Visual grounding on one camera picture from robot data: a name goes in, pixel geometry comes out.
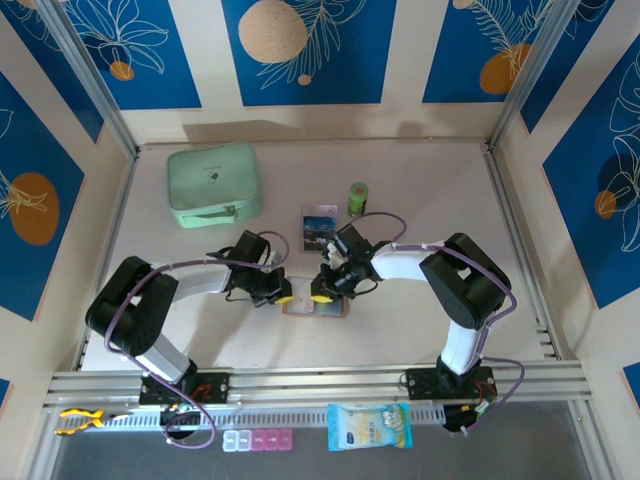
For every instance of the steel blue card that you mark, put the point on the steel blue card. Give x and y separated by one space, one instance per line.
332 309

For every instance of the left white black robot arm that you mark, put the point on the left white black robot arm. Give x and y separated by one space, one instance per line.
130 315

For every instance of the white card pink print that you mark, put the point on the white card pink print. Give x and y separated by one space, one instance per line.
302 295

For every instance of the mint green zip pouch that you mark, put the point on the mint green zip pouch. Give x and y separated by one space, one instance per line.
215 175

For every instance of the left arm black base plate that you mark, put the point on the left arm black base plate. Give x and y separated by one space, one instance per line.
220 387

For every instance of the black controller module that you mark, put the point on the black controller module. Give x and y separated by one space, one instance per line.
175 417
452 420

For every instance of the green cylindrical bottle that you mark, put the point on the green cylindrical bottle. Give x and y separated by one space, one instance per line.
359 197

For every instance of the white pink pill organizer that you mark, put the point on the white pink pill organizer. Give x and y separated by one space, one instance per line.
257 441

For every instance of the aluminium table side rail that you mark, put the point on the aluminium table side rail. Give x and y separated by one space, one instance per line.
502 190

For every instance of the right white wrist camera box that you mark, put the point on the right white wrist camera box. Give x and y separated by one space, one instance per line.
334 255

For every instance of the blue printed card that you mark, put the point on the blue printed card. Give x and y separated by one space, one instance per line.
317 225

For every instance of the aluminium frame post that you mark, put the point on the aluminium frame post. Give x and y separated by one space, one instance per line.
530 70
90 75

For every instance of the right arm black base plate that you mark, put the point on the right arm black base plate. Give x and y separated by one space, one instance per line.
420 385

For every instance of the blue wet wipes pack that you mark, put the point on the blue wet wipes pack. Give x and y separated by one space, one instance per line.
370 427

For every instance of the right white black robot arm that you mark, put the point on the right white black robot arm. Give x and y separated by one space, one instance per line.
470 290

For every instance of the yellow black pliers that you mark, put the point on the yellow black pliers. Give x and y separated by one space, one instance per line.
80 420

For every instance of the aluminium front frame rail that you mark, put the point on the aluminium front frame rail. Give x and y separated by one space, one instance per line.
310 380

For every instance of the dark blue photo card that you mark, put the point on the dark blue photo card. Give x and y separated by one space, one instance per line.
312 242

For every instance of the pink leather card holder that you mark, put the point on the pink leather card holder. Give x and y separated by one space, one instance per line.
347 310

